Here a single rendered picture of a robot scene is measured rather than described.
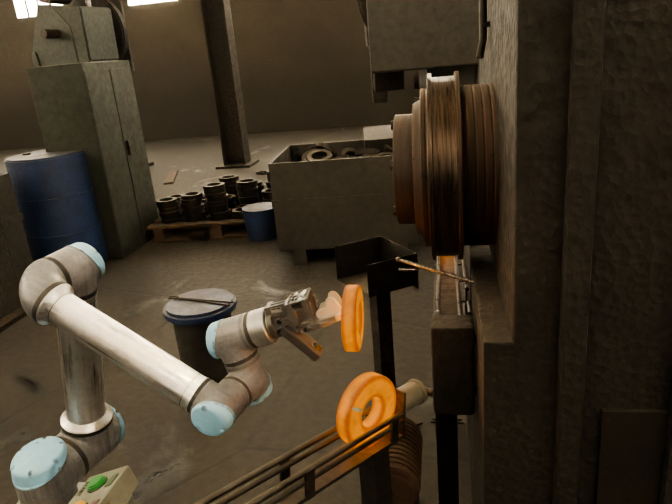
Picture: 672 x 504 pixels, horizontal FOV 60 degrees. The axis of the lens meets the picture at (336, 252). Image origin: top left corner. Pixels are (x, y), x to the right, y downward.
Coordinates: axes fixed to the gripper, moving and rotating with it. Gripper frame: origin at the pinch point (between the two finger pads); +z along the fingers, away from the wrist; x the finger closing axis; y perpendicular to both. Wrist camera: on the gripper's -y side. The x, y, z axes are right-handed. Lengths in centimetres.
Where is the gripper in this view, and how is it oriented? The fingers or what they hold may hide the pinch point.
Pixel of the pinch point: (352, 310)
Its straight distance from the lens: 138.5
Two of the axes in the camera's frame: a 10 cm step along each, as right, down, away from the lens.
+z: 9.2, -2.8, -2.6
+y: -3.5, -9.0, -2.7
